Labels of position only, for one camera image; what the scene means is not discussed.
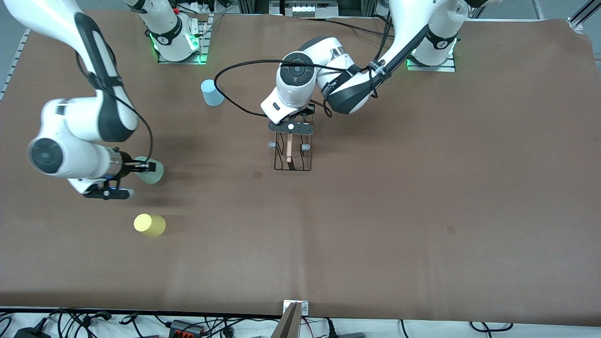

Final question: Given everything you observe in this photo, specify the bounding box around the mint green plastic cup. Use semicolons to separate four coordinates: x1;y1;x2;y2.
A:
133;156;164;185

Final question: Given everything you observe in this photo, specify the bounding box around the black wire cup holder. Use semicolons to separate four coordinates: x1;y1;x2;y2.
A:
268;131;314;171

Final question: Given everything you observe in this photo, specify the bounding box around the yellow plastic cup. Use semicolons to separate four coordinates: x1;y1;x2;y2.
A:
134;214;166;238

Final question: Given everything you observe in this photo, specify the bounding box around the light blue plastic cup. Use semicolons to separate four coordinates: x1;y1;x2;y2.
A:
200;79;225;107

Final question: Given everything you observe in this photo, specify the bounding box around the white power strip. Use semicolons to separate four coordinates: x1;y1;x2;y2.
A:
284;0;339;18

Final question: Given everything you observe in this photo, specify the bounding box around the white socket strip with plugs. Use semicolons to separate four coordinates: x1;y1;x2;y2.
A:
176;0;217;15

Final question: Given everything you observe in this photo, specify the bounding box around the black red power adapter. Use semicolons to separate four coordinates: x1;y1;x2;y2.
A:
170;320;205;337

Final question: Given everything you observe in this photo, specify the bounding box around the grey aluminium profile bar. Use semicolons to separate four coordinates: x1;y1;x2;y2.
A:
271;303;301;338

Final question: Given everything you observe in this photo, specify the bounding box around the black power plug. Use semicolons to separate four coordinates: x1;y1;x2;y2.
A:
324;319;367;338

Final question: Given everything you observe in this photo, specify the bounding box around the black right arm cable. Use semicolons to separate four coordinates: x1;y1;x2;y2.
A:
75;52;155;163

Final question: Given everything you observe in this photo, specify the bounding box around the black cable on table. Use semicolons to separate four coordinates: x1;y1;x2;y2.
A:
300;15;393;39

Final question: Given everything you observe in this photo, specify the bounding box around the black metal frame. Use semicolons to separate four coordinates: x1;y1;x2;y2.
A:
237;0;377;18

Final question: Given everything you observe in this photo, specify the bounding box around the silver aluminium rail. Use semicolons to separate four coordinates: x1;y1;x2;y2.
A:
0;28;31;101
568;0;601;33

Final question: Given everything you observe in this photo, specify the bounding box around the small metal bracket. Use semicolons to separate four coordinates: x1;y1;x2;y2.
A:
283;300;309;316

